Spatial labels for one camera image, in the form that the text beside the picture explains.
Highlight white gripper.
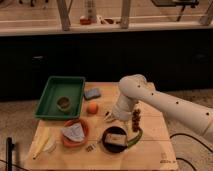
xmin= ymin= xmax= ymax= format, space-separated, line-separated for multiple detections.
xmin=104 ymin=96 xmax=137 ymax=123

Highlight tan eraser block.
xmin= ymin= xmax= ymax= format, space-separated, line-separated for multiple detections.
xmin=105 ymin=133 xmax=126 ymax=146

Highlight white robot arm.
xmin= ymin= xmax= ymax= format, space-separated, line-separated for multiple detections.
xmin=111 ymin=74 xmax=213 ymax=143

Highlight orange bowl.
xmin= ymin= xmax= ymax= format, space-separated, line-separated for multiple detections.
xmin=61 ymin=119 xmax=89 ymax=148

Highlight orange fruit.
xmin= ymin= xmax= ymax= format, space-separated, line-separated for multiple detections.
xmin=86 ymin=102 xmax=99 ymax=114

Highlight brown grape bunch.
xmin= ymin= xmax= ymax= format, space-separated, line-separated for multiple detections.
xmin=132 ymin=109 xmax=141 ymax=132

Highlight wooden board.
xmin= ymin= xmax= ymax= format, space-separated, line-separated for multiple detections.
xmin=25 ymin=82 xmax=178 ymax=171

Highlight green chili pepper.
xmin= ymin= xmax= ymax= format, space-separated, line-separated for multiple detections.
xmin=127 ymin=128 xmax=143 ymax=148

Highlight grey crumpled cloth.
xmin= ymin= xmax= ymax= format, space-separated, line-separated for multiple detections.
xmin=61 ymin=122 xmax=85 ymax=142

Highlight small olive green cup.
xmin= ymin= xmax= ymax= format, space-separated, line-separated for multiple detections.
xmin=57 ymin=97 xmax=71 ymax=112

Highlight green plastic tray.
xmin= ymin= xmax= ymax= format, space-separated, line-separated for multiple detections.
xmin=35 ymin=76 xmax=85 ymax=120

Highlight yellow banana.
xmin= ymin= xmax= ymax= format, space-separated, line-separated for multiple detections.
xmin=33 ymin=128 xmax=49 ymax=159

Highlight red white bottle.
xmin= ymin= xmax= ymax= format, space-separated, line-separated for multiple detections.
xmin=80 ymin=0 xmax=97 ymax=25

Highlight black cable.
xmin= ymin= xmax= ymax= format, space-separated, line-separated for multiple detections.
xmin=169 ymin=132 xmax=213 ymax=171

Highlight black stand post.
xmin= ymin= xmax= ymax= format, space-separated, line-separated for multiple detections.
xmin=6 ymin=137 xmax=14 ymax=171

